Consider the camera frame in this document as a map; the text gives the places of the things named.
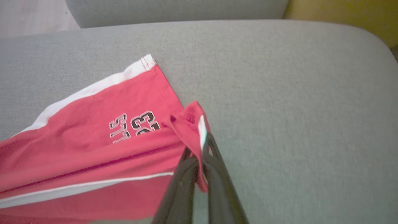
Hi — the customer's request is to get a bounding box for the red and white basketball jersey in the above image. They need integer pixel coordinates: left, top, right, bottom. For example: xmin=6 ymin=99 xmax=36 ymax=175
xmin=0 ymin=54 xmax=212 ymax=224

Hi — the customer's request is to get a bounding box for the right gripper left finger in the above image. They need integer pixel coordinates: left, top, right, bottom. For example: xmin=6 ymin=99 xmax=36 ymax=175
xmin=151 ymin=146 xmax=199 ymax=224

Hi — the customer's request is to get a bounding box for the large grey sofa seat cushion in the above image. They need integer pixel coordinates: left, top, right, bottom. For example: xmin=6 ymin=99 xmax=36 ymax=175
xmin=0 ymin=19 xmax=398 ymax=224

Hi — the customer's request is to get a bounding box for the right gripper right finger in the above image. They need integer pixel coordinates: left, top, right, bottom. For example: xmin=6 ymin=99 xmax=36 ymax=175
xmin=199 ymin=132 xmax=249 ymax=224

